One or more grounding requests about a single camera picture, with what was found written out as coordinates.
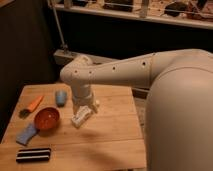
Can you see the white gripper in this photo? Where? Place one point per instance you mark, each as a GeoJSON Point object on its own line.
{"type": "Point", "coordinates": [82, 95]}

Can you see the orange ceramic bowl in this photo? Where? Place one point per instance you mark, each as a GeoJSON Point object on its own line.
{"type": "Point", "coordinates": [47, 118]}

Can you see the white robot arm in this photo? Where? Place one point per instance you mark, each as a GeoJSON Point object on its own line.
{"type": "Point", "coordinates": [179, 106]}

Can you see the white remote controller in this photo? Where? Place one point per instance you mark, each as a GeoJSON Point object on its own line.
{"type": "Point", "coordinates": [82, 114]}

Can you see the light blue cup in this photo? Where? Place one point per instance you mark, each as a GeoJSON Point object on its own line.
{"type": "Point", "coordinates": [60, 98]}

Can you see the metal pole stand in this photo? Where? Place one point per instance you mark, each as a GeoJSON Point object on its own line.
{"type": "Point", "coordinates": [64, 46]}

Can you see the orange toy carrot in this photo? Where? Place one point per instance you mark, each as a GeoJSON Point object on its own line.
{"type": "Point", "coordinates": [31, 107]}

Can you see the blue sponge cloth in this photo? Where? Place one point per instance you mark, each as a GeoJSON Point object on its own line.
{"type": "Point", "coordinates": [26, 134]}

